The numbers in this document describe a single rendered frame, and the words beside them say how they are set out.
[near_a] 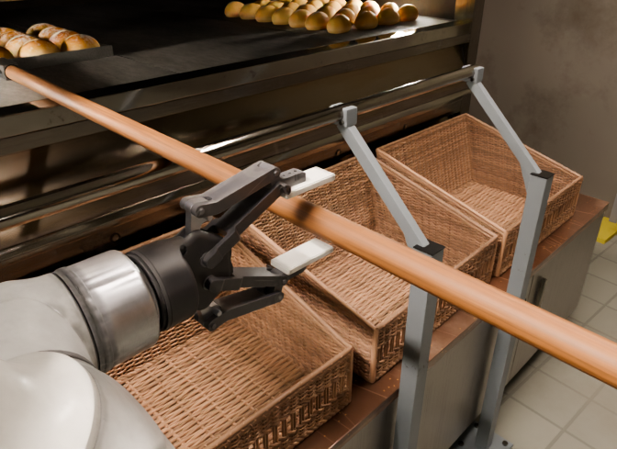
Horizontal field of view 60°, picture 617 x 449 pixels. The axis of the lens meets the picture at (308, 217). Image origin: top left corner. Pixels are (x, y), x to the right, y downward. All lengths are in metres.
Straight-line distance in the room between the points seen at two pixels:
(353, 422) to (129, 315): 0.80
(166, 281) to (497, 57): 3.27
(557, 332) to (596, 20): 2.95
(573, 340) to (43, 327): 0.37
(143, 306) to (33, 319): 0.08
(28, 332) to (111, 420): 0.12
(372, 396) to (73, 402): 0.99
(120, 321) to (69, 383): 0.15
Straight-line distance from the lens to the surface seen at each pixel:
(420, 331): 1.10
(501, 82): 3.61
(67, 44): 1.52
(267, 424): 1.02
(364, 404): 1.21
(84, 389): 0.29
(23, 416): 0.27
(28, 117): 1.11
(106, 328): 0.43
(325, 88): 1.58
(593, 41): 3.35
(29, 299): 0.42
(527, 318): 0.46
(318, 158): 1.59
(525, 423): 2.08
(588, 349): 0.45
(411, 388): 1.20
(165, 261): 0.46
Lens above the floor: 1.46
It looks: 28 degrees down
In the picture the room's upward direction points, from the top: straight up
